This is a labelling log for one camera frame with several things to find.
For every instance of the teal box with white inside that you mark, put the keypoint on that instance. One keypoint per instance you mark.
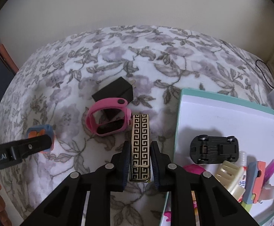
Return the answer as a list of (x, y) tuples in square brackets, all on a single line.
[(221, 117)]

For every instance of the white tape dispenser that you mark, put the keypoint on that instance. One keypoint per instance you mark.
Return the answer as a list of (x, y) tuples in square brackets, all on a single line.
[(272, 190)]

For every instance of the floral fleece blanket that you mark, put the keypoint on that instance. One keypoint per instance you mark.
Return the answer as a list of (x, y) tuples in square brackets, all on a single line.
[(80, 51)]

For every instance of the black toy car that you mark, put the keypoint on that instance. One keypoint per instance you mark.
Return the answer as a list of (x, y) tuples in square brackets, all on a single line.
[(212, 149)]

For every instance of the red board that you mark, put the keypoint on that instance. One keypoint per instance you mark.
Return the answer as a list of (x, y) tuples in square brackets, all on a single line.
[(8, 56)]

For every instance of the magenta plastic clip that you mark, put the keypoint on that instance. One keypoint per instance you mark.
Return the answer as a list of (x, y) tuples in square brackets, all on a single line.
[(271, 169)]

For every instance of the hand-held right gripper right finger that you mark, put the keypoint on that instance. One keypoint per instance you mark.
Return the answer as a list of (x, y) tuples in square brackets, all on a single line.
[(155, 164)]

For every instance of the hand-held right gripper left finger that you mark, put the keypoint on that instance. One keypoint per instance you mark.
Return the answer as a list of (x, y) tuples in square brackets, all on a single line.
[(125, 164)]

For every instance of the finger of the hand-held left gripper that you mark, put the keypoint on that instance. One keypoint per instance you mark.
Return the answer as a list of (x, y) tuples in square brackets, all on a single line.
[(31, 147)]

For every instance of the gold black patterned lighter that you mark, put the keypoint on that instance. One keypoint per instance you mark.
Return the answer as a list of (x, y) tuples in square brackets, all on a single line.
[(139, 146)]

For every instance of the blue orange toy block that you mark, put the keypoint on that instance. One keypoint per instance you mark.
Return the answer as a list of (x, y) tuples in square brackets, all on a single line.
[(254, 181)]

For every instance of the black wall charger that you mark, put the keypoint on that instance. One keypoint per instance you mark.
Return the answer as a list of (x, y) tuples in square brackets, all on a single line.
[(115, 89)]

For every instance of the cream hair claw clip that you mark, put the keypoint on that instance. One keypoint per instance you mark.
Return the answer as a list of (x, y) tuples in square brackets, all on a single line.
[(228, 171)]

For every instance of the blue block with orange flower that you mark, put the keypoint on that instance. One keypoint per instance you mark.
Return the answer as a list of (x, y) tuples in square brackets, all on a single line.
[(37, 131)]

